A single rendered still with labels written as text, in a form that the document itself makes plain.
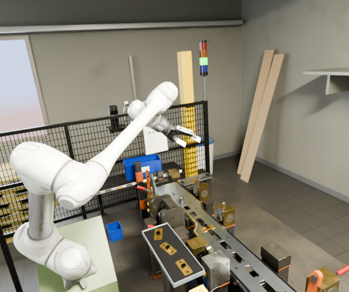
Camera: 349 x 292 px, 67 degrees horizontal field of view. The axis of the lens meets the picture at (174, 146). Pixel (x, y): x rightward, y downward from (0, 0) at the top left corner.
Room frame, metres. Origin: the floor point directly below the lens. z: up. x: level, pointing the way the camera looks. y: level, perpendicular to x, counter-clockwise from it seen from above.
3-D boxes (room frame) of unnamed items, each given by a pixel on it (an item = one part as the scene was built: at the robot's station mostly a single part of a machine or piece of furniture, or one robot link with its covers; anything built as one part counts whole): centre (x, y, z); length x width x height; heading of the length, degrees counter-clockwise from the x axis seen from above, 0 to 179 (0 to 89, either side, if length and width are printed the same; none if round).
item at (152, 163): (2.10, 0.28, 1.09); 0.30 x 0.17 x 0.13; 106
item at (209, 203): (1.63, -0.22, 0.84); 0.10 x 0.05 x 0.29; 114
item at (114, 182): (2.05, 0.39, 1.01); 0.90 x 0.22 x 0.03; 114
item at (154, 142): (2.28, 0.16, 1.30); 0.23 x 0.02 x 0.31; 114
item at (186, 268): (0.85, 0.00, 1.17); 0.08 x 0.04 x 0.01; 26
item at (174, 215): (1.32, 0.07, 0.94); 0.18 x 0.13 x 0.49; 24
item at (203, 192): (1.77, -0.19, 0.87); 0.12 x 0.07 x 0.35; 114
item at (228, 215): (1.44, -0.31, 0.87); 0.12 x 0.07 x 0.35; 114
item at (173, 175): (2.04, 0.02, 0.88); 0.08 x 0.08 x 0.36; 24
